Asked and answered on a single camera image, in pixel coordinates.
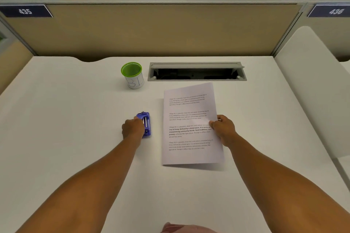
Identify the person's left hand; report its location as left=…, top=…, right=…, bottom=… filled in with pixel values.
left=122, top=116, right=145, bottom=141

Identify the person's right hand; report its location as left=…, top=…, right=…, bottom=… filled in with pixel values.
left=209, top=114, right=237, bottom=148

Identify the blue hole punch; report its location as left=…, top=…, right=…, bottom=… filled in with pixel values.
left=136, top=111, right=151, bottom=139

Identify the printed white paper sheet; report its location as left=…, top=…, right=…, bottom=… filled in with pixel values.
left=161, top=82, right=225, bottom=166

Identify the person's right forearm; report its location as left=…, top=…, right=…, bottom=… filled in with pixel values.
left=225, top=133, right=350, bottom=233

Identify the person's left forearm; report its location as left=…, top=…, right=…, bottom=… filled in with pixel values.
left=15, top=131, right=144, bottom=233

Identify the green rimmed white cup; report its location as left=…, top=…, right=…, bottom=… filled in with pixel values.
left=121, top=62, right=145, bottom=90

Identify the beige desk partition panel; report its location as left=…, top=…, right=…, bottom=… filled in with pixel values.
left=0, top=3, right=305, bottom=62

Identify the white side desk divider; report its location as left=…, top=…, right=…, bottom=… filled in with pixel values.
left=274, top=26, right=350, bottom=159

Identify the person's pink clothing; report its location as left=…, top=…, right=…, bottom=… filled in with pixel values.
left=161, top=222, right=219, bottom=233

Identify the beige side partition panel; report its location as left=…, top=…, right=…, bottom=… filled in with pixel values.
left=0, top=18, right=37, bottom=95

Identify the dark blue number label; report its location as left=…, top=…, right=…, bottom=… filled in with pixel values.
left=0, top=5, right=53, bottom=18
left=307, top=5, right=350, bottom=18

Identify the grey desk cable tray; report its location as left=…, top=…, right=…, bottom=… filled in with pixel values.
left=148, top=62, right=247, bottom=82

